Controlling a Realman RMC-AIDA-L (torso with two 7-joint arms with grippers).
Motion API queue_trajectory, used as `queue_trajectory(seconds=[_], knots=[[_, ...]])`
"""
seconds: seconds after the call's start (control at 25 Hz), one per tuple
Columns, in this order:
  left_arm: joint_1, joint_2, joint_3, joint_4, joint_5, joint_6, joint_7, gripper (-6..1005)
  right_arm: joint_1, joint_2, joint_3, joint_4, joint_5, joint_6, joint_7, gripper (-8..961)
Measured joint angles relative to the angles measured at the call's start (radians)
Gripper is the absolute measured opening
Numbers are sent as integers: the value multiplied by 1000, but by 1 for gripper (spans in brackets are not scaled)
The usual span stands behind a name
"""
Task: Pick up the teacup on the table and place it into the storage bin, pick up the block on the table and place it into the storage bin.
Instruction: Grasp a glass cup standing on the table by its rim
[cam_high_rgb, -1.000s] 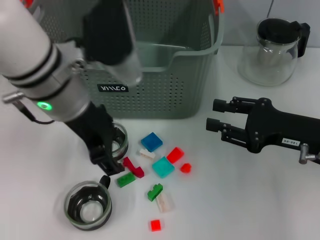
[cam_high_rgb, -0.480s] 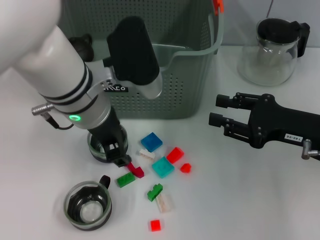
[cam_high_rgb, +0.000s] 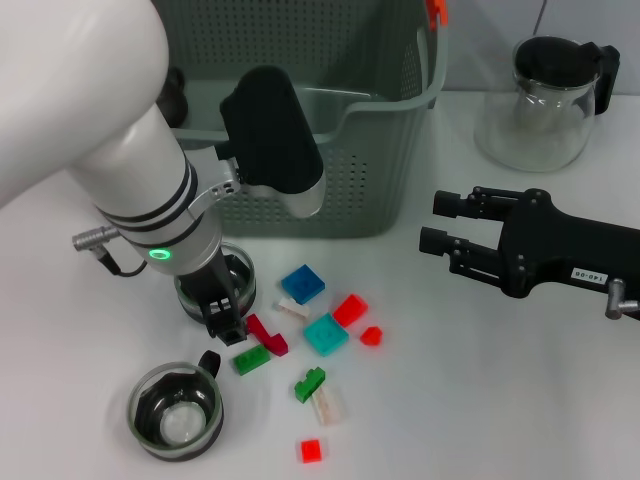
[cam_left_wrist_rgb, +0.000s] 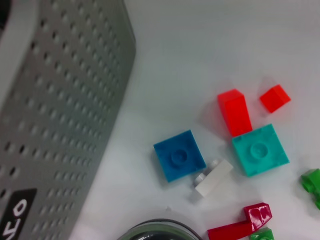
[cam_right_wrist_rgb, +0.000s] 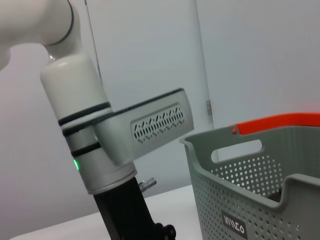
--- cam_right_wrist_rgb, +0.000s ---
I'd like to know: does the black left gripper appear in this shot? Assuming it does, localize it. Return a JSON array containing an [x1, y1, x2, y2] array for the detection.
[[93, 176, 176, 240]]

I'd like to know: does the grey-green perforated storage bin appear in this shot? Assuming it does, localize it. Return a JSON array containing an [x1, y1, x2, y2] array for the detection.
[[179, 126, 320, 240]]

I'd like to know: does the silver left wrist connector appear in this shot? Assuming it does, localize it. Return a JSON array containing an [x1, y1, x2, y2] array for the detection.
[[138, 177, 156, 192]]

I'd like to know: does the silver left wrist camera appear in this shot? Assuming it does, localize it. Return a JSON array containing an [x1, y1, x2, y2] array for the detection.
[[91, 87, 195, 166]]

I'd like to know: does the orange bin carry handle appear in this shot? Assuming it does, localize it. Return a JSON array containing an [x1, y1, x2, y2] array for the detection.
[[232, 112, 320, 136]]

